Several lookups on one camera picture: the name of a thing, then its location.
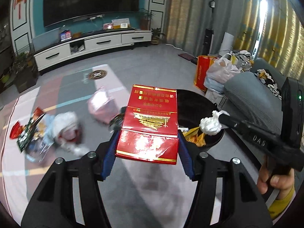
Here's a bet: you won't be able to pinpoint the pink tissue pack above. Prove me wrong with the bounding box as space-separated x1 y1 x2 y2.
88 86 119 125

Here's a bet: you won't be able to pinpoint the red cigarette carton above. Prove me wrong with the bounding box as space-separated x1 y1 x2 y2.
115 84 178 165

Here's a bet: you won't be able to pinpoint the light blue plastic wrapper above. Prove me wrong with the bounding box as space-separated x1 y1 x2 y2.
25 114 55 163

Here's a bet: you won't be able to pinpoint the potted plant by cabinet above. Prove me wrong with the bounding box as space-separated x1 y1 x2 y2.
151 28 165 45

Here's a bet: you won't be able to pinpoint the white tissue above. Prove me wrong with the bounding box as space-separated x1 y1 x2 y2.
200 110 230 136

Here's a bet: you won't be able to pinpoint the black round trash bin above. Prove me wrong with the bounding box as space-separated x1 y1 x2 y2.
177 89 225 153

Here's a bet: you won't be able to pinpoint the dark green snack packet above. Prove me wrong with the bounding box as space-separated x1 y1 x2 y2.
17 112 45 153

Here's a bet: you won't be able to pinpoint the right hand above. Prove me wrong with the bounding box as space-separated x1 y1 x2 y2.
257 156 295 200

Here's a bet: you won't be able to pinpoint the grey curtains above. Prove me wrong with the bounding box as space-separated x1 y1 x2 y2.
164 0 303 80

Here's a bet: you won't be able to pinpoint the black floor lamp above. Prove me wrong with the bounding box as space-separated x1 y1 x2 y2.
202 0 215 56

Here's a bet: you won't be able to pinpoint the grey sofa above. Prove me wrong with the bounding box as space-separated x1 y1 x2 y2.
223 57 304 138

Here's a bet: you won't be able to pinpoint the red small wrapper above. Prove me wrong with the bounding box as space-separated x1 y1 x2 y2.
9 121 25 139

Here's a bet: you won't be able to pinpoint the white tv cabinet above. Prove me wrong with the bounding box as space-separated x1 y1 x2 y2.
34 30 152 72

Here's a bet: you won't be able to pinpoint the yellow snack bag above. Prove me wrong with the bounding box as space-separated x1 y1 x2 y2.
183 127 207 147

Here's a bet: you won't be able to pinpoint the potted plant left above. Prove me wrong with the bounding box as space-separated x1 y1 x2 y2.
12 51 39 93

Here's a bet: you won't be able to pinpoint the white red plastic bag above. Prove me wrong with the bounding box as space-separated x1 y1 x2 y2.
52 112 90 157

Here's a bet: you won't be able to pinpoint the red shopping bag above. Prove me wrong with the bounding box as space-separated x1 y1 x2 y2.
194 56 218 92

